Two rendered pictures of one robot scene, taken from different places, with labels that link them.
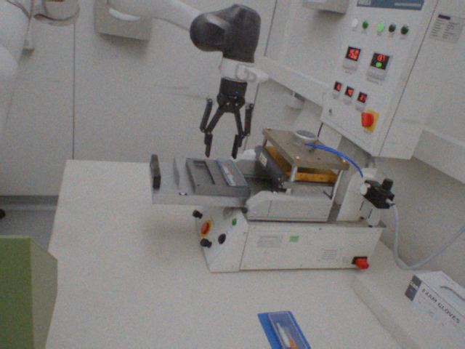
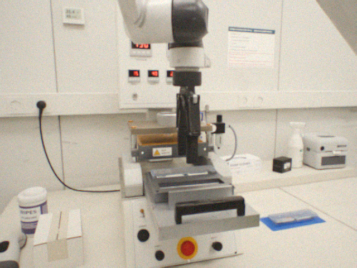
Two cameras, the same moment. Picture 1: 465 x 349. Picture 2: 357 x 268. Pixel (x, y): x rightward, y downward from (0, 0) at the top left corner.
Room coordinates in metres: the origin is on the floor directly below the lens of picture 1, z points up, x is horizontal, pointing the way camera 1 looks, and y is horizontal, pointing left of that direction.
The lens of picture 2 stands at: (0.96, 0.76, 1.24)
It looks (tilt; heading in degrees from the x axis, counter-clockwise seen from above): 9 degrees down; 274
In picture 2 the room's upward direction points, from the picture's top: straight up
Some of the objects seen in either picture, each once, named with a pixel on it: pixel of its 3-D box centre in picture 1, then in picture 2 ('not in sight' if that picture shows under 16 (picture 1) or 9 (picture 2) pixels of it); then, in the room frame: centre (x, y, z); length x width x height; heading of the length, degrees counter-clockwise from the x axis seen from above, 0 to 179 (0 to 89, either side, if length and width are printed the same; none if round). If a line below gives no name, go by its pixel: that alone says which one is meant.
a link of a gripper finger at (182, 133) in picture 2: (235, 147); (183, 143); (1.02, 0.01, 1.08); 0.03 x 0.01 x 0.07; 21
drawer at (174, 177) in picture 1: (200, 178); (192, 192); (0.99, 0.09, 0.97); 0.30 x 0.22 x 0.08; 109
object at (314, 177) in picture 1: (300, 158); (170, 135); (1.09, -0.20, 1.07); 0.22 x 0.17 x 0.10; 19
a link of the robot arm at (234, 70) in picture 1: (245, 71); (191, 60); (1.00, 0.02, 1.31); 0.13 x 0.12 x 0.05; 21
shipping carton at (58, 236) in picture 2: not in sight; (60, 238); (1.39, 0.04, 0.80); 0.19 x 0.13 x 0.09; 113
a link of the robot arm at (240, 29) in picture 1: (225, 30); (187, 17); (1.01, 0.09, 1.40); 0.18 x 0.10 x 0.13; 88
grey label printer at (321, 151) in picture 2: not in sight; (319, 149); (0.31, -0.84, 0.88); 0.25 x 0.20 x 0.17; 107
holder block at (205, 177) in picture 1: (216, 176); (187, 182); (1.01, 0.05, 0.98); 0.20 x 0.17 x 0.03; 19
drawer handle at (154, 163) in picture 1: (155, 169); (210, 209); (0.95, 0.22, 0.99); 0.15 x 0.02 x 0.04; 19
